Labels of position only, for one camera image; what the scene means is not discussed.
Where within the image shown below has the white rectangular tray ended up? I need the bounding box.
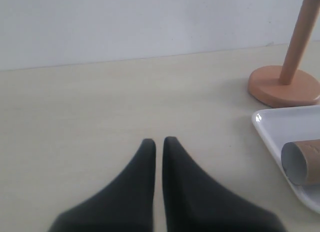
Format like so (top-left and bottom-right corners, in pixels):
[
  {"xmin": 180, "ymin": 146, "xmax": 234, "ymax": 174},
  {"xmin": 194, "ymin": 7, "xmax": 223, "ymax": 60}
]
[{"xmin": 251, "ymin": 105, "xmax": 320, "ymax": 215}]

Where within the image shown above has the wooden paper towel holder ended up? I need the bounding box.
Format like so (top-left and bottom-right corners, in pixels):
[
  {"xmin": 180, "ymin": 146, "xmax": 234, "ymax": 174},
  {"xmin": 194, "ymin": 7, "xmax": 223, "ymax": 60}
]
[{"xmin": 247, "ymin": 0, "xmax": 320, "ymax": 108}]

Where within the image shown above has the brown cardboard tube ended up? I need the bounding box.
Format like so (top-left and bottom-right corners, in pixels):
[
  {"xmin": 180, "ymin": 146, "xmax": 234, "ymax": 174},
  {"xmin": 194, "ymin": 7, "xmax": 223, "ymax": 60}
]
[{"xmin": 280, "ymin": 139, "xmax": 320, "ymax": 186}]

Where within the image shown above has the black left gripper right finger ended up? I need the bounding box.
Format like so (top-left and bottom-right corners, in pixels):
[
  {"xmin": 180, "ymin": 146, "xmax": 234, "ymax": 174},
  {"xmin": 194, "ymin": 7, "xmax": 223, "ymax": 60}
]
[{"xmin": 162, "ymin": 137, "xmax": 286, "ymax": 232}]

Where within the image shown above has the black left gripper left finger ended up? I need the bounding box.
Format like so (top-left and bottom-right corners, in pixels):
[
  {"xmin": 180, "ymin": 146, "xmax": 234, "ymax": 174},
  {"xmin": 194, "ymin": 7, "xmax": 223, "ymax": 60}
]
[{"xmin": 49, "ymin": 139, "xmax": 156, "ymax": 232}]

